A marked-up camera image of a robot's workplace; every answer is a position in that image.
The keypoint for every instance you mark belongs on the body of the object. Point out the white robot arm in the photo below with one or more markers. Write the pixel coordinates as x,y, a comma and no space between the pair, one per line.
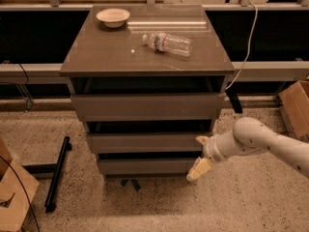
249,136

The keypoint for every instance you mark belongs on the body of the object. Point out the black metal stand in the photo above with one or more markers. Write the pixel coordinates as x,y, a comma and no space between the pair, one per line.
55,169

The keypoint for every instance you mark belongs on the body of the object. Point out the metal bracket left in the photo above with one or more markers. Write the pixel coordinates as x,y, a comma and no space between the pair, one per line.
22,89

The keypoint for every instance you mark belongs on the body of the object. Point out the white paper bowl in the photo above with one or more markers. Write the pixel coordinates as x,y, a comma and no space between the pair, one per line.
113,18

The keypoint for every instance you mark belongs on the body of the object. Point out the black table leg bracket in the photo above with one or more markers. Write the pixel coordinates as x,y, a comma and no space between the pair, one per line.
234,100

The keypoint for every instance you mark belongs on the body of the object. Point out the cardboard box right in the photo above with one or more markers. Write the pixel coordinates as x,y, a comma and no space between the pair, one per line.
295,100

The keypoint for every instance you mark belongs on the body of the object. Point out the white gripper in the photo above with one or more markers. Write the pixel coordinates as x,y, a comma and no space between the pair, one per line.
210,150

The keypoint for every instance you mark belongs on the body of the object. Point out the clear plastic water bottle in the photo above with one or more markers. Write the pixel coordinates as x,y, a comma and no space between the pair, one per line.
163,42

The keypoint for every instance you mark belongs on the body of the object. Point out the grey top drawer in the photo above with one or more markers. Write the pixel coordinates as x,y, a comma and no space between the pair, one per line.
91,108

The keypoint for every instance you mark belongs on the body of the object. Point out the grey drawer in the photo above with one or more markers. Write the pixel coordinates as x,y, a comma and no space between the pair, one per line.
143,142
145,166
91,108

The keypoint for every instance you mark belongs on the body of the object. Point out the grey drawer cabinet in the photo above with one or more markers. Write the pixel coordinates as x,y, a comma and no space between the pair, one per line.
104,61

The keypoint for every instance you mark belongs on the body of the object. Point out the grey middle drawer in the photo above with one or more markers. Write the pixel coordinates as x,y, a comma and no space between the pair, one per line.
143,142

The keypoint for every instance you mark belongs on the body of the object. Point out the grey bottom drawer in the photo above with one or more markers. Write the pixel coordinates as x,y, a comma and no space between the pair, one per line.
145,166

